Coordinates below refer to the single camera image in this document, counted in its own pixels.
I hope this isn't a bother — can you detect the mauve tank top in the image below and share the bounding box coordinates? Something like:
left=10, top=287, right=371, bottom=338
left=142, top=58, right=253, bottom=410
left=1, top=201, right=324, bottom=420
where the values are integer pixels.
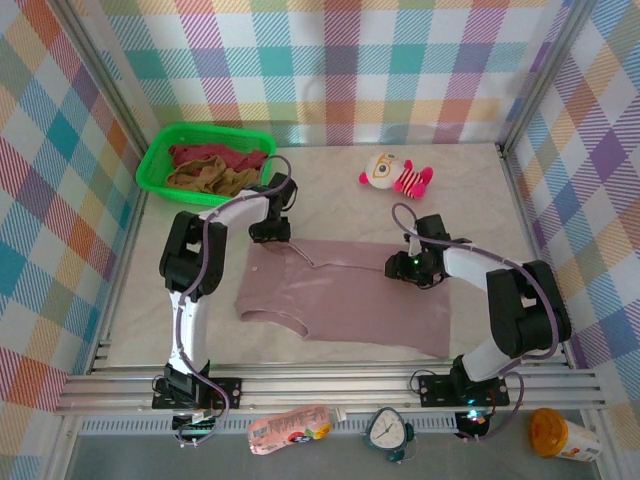
left=234, top=237, right=454, bottom=360

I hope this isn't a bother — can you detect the tan tank top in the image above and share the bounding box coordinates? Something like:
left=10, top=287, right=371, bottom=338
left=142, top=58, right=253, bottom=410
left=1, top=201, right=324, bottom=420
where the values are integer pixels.
left=166, top=154, right=265, bottom=195

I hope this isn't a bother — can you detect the maroon tank top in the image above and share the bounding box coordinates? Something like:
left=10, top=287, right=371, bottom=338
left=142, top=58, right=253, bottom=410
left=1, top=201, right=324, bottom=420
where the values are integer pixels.
left=168, top=143, right=269, bottom=174

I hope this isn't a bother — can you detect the plush doll with glasses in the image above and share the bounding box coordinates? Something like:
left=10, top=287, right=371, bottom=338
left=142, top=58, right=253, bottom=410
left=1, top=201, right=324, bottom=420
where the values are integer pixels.
left=357, top=152, right=435, bottom=201

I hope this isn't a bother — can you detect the green plastic basket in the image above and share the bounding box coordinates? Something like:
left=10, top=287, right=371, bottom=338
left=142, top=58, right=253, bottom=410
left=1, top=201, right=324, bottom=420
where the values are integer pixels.
left=135, top=123, right=279, bottom=210

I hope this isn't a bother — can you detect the small controller board with led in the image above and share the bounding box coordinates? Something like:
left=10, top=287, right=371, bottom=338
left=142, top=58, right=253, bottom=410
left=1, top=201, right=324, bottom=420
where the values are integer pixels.
left=454, top=409, right=491, bottom=439

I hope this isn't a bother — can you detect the teal alarm clock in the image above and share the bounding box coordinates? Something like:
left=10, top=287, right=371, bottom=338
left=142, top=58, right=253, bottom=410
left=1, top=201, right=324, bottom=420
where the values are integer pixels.
left=362, top=407, right=415, bottom=462

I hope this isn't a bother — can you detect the pink snack pouch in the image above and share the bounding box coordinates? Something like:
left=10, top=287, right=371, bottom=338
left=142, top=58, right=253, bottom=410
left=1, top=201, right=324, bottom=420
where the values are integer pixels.
left=248, top=404, right=347, bottom=456

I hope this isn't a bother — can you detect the green circuit board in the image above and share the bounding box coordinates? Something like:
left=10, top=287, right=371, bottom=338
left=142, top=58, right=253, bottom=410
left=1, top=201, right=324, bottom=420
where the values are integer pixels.
left=172, top=412, right=219, bottom=441

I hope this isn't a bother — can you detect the cup with orange lid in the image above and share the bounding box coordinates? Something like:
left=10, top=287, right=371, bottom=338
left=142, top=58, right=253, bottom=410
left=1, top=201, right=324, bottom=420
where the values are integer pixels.
left=529, top=407, right=601, bottom=460

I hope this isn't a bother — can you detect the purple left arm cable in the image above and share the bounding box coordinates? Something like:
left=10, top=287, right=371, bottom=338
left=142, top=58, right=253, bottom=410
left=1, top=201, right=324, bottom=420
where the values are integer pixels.
left=169, top=155, right=297, bottom=449

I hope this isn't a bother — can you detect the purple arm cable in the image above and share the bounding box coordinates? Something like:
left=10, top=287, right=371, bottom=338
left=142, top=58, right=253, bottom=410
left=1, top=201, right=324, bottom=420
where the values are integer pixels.
left=391, top=202, right=570, bottom=444
left=169, top=155, right=297, bottom=449

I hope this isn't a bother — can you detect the aluminium side rail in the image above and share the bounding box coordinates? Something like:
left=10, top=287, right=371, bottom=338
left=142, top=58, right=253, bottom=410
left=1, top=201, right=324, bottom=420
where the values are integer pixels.
left=88, top=192, right=151, bottom=374
left=497, top=143, right=581, bottom=371

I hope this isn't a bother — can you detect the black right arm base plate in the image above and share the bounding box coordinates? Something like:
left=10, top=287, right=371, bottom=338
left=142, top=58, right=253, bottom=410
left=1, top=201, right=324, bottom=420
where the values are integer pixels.
left=418, top=372, right=511, bottom=407

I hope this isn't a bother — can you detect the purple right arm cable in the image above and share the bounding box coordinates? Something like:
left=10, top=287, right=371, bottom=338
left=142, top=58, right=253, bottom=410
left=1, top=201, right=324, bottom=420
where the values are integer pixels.
left=391, top=202, right=570, bottom=444

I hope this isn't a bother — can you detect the long aluminium frame rail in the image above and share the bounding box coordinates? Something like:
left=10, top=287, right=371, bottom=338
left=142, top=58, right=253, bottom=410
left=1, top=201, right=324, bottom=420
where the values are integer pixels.
left=54, top=372, right=606, bottom=416

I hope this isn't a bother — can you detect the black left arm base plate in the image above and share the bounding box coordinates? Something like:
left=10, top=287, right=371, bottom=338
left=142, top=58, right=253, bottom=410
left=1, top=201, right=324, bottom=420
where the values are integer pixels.
left=152, top=377, right=244, bottom=410

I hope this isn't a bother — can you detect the aluminium corner post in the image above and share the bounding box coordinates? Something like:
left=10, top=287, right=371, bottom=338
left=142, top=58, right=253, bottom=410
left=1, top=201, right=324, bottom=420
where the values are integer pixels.
left=497, top=0, right=601, bottom=151
left=49, top=0, right=154, bottom=151

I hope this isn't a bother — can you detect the white slotted cable duct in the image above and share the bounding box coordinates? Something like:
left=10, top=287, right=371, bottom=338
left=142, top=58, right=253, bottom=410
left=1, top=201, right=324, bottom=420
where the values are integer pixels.
left=79, top=418, right=461, bottom=435

